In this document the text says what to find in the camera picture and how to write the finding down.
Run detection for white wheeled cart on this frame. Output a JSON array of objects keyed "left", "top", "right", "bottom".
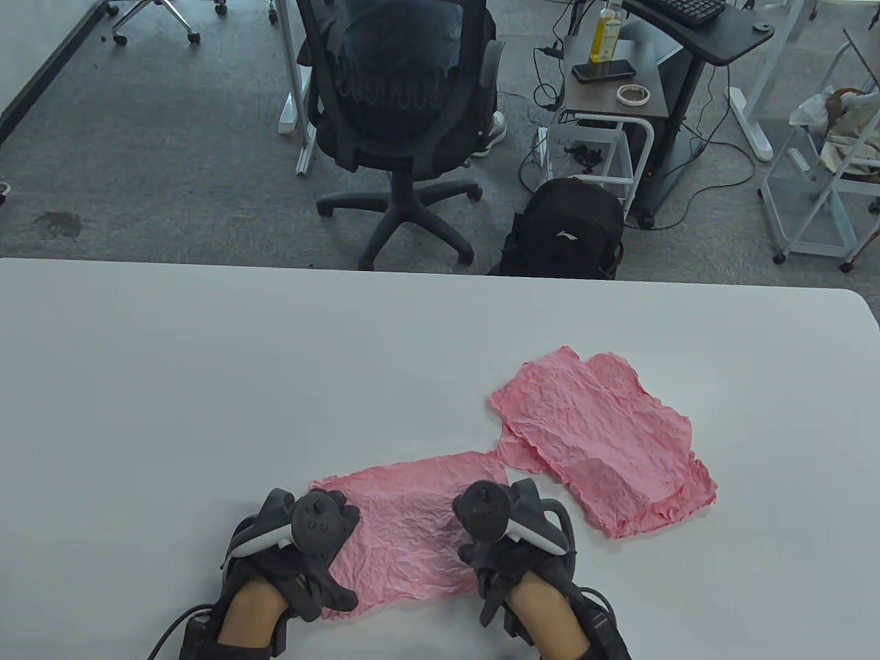
[{"left": 760, "top": 27, "right": 880, "bottom": 272}]

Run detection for black backpack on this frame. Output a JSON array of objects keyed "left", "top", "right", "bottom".
[{"left": 498, "top": 177, "right": 625, "bottom": 279}]

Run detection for black keyboard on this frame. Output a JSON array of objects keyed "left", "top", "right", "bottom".
[{"left": 646, "top": 0, "right": 728, "bottom": 27}]

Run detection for black mesh office chair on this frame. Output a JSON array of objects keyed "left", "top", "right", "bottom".
[{"left": 294, "top": 0, "right": 507, "bottom": 270}]

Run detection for black wrist rig cable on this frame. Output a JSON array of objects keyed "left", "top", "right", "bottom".
[{"left": 146, "top": 604, "right": 215, "bottom": 660}]

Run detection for silver chair base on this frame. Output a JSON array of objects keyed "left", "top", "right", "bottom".
[{"left": 103, "top": 0, "right": 229, "bottom": 46}]

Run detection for white desk leg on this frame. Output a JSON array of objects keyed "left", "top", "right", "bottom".
[
  {"left": 274, "top": 0, "right": 318, "bottom": 177},
  {"left": 729, "top": 0, "right": 809, "bottom": 162}
]

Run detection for person's right hand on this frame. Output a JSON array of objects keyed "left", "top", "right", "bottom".
[{"left": 452, "top": 478, "right": 578, "bottom": 628}]

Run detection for black white tracking controller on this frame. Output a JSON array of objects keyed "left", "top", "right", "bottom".
[
  {"left": 229, "top": 492, "right": 362, "bottom": 561},
  {"left": 454, "top": 481, "right": 571, "bottom": 556}
]

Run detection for person's left hand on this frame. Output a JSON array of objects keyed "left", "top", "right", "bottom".
[{"left": 220, "top": 488, "right": 362, "bottom": 624}]

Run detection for black clamp parts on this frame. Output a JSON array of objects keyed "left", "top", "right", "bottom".
[{"left": 564, "top": 141, "right": 606, "bottom": 173}]

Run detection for grey white side table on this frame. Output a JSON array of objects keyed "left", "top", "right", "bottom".
[{"left": 540, "top": 34, "right": 671, "bottom": 221}]

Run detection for beige cloth bundle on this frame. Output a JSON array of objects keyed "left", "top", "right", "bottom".
[{"left": 789, "top": 86, "right": 880, "bottom": 183}]

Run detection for clear bottle yellow liquid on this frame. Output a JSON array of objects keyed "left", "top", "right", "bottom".
[{"left": 590, "top": 0, "right": 625, "bottom": 64}]

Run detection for black floor cable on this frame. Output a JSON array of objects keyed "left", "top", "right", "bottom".
[{"left": 643, "top": 65, "right": 757, "bottom": 231}]

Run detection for black smartphone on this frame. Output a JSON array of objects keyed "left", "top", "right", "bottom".
[{"left": 572, "top": 59, "right": 637, "bottom": 85}]

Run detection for person's right forearm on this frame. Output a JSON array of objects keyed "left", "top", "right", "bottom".
[{"left": 505, "top": 576, "right": 592, "bottom": 658}]

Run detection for black standing desk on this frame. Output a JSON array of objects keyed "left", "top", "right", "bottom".
[{"left": 622, "top": 0, "right": 776, "bottom": 231}]

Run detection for person's left forearm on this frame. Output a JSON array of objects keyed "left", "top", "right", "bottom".
[{"left": 219, "top": 577, "right": 289, "bottom": 648}]

